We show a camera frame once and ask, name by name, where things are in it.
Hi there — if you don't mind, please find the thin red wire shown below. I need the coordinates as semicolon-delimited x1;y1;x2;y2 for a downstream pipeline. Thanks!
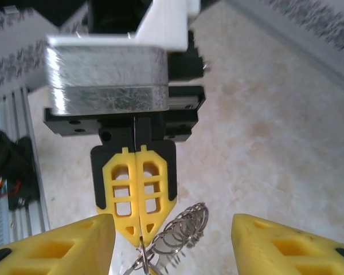
0;177;21;198

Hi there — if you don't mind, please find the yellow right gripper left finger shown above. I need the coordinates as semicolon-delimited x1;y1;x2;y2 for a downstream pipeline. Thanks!
0;214;117;275

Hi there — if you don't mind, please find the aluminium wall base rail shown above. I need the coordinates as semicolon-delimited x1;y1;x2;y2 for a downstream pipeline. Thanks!
226;0;344;98

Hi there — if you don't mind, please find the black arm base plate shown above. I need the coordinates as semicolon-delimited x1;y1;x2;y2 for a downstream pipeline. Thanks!
5;136;41;214

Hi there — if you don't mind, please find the long aluminium mounting rail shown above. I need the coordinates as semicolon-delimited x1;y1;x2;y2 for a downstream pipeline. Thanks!
1;87;51;240

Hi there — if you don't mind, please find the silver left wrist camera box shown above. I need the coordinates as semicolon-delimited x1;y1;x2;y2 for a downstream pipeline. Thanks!
45;0;202;117

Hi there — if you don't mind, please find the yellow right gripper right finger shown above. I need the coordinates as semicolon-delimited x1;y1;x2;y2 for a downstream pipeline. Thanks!
232;213;344;275

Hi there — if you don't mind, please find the grey toothed belt strap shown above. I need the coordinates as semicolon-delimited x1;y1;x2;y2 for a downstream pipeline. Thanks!
125;202;210;275

